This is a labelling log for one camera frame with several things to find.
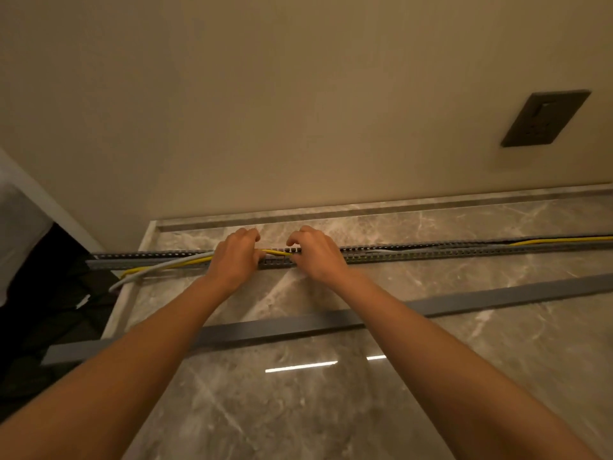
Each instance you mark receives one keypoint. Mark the person's right forearm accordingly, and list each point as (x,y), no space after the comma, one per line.
(459,373)

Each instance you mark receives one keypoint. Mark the person's left hand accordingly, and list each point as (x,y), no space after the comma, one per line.
(234,263)

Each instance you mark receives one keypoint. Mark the person's right fingers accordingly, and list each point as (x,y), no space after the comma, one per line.
(298,237)

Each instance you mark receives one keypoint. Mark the dark wall socket plate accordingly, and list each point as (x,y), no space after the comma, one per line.
(546,118)

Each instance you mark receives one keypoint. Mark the person's left forearm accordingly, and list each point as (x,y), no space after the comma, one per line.
(115,373)

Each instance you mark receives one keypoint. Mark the person's right hand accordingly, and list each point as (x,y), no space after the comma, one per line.
(318,256)

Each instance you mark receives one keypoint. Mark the person's left thumb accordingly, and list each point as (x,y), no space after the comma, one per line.
(258,257)

